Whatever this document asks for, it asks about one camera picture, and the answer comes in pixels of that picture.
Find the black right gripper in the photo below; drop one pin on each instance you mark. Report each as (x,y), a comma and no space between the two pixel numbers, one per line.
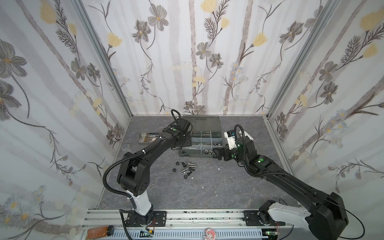
(221,152)

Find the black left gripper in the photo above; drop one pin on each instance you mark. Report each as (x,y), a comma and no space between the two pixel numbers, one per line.
(189,141)

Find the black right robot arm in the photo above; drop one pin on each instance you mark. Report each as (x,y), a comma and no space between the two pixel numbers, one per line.
(322,214)

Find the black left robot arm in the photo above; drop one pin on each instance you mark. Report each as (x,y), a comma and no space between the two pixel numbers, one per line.
(134,172)

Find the green compartment organizer box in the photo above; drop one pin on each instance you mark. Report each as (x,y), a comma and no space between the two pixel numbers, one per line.
(206,131)

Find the white plastic bottle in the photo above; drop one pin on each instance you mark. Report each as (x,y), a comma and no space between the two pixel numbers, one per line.
(245,134)

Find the clear plastic cup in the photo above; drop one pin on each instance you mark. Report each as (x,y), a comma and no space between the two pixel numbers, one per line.
(126,148)

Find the pink cartoon figure sticker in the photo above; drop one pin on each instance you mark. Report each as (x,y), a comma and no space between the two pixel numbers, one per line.
(210,234)

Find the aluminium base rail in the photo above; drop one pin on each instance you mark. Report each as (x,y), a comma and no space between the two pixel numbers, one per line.
(193,224)

